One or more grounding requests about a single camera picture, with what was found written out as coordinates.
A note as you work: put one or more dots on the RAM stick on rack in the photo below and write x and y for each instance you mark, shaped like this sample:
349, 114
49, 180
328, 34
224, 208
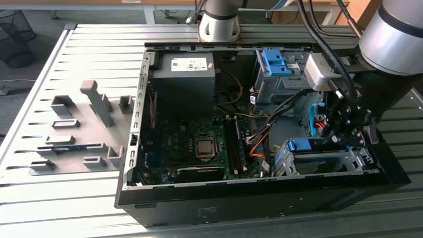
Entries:
66, 148

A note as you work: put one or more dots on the wooden cabinet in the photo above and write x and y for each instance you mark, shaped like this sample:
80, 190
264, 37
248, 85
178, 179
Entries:
368, 10

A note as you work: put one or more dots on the black mesh wastebasket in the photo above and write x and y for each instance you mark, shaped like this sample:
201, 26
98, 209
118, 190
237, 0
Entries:
17, 47

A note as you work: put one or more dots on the grey parts rack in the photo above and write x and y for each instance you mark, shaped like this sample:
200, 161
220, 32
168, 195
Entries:
84, 129

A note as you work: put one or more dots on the installed RAM stick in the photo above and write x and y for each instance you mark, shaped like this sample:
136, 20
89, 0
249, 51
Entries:
241, 148

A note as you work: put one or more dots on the black PC case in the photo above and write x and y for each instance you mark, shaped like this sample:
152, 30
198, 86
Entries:
265, 203

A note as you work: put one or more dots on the grey metal drive cage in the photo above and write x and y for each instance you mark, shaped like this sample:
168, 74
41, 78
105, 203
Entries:
285, 84

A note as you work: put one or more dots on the blue drive latch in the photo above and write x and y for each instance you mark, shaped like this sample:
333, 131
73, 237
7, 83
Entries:
276, 62

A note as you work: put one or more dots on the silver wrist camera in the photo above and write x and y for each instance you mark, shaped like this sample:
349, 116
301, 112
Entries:
320, 72

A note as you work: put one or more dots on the dark green motherboard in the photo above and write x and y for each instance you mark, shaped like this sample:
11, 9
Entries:
176, 143

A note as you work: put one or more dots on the black graphics card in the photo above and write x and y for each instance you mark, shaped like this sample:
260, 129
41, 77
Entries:
202, 172

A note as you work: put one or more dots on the grey floor box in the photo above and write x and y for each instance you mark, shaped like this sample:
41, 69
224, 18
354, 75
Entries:
3, 90

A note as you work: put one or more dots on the silver CPU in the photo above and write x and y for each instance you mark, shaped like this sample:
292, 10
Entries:
205, 146

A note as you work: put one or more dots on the metal disk bay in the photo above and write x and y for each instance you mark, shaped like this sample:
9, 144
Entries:
330, 155

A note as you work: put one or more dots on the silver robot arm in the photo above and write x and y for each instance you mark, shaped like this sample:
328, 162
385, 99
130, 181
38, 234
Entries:
393, 42

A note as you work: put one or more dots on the hard disk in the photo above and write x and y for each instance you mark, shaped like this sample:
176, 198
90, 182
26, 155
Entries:
301, 145

